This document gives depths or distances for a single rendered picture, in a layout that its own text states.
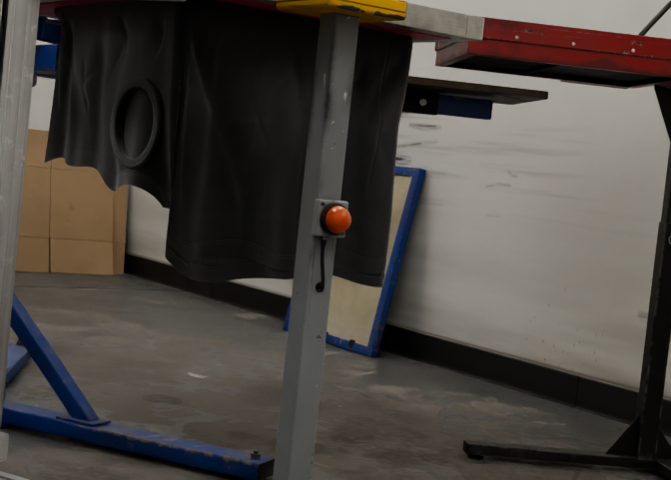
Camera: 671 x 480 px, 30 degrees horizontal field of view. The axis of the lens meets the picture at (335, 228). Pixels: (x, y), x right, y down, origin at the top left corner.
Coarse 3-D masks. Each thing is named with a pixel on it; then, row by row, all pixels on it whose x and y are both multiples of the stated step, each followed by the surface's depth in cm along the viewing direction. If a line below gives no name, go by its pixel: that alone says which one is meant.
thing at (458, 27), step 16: (48, 0) 216; (256, 0) 185; (272, 0) 184; (48, 16) 245; (416, 16) 199; (432, 16) 201; (448, 16) 203; (464, 16) 205; (432, 32) 203; (448, 32) 203; (464, 32) 205; (480, 32) 207
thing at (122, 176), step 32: (128, 0) 200; (64, 32) 221; (96, 32) 209; (128, 32) 200; (160, 32) 192; (64, 64) 222; (96, 64) 211; (128, 64) 199; (160, 64) 191; (64, 96) 223; (96, 96) 211; (128, 96) 200; (160, 96) 190; (64, 128) 223; (96, 128) 212; (128, 128) 200; (160, 128) 189; (96, 160) 212; (128, 160) 196; (160, 160) 192; (160, 192) 193
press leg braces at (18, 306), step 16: (16, 304) 306; (16, 320) 304; (32, 320) 306; (32, 336) 302; (32, 352) 302; (48, 352) 302; (48, 368) 300; (64, 368) 302; (64, 384) 298; (64, 400) 298; (80, 400) 298; (64, 416) 298; (80, 416) 296; (96, 416) 298
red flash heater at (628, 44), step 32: (512, 32) 297; (544, 32) 298; (576, 32) 298; (608, 32) 299; (448, 64) 331; (480, 64) 338; (512, 64) 328; (544, 64) 319; (576, 64) 299; (608, 64) 300; (640, 64) 301
